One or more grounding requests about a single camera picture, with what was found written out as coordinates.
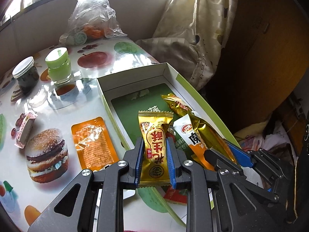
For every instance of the clear plastic bag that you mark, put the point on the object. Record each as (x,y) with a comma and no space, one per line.
(91,20)

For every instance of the colourful cloth pile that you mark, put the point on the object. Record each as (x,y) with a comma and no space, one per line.
(251,138)

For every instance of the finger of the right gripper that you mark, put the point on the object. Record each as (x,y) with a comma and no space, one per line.
(261,161)
(220,162)

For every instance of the white pink sesame nougat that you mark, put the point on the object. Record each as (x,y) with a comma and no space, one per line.
(24,130)

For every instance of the silver orange snack pouch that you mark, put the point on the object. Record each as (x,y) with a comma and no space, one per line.
(93,144)

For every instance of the red snack packet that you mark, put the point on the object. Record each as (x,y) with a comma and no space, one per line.
(176,196)

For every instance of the cream patterned curtain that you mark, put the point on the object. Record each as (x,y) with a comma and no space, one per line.
(190,37)

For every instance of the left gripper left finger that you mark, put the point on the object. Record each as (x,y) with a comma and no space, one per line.
(94,197)

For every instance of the green glass jar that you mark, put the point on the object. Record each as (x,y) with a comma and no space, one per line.
(59,65)

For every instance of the dark jar white lid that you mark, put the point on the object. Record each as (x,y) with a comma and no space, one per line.
(26,74)

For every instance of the gold peanut candy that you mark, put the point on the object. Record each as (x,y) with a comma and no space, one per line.
(153,126)

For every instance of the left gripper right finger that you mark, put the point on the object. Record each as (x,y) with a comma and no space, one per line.
(215,201)

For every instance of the orange konjac snack pouch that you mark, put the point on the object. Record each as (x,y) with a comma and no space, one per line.
(183,126)

